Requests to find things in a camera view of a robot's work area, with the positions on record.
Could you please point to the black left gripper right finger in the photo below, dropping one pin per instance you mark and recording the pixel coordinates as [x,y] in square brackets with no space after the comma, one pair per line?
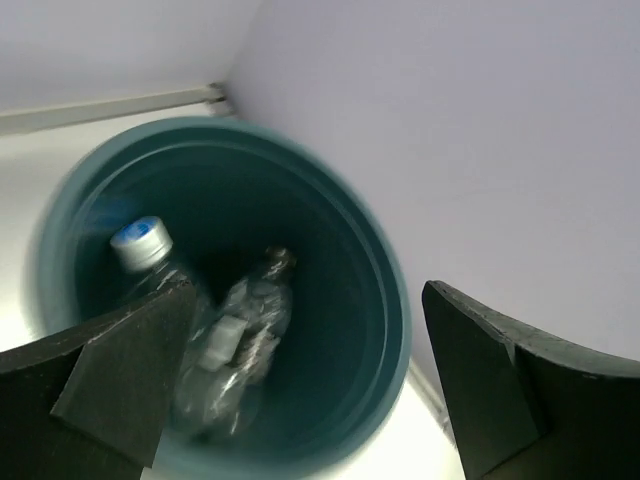
[526,404]

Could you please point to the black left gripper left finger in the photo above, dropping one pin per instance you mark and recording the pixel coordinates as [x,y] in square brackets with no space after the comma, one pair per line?
[89,402]

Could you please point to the clear Pocari bottle white cap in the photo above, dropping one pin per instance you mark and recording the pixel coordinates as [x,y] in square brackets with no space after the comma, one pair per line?
[210,391]

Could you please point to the clear Pepsi bottle black cap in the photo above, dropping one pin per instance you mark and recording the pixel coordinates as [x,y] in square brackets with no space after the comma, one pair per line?
[253,318]

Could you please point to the dark teal plastic bin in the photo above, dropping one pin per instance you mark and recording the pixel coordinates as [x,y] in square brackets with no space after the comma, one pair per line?
[227,191]

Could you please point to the aluminium rail right edge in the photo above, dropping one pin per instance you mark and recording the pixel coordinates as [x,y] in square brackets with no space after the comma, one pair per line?
[212,95]

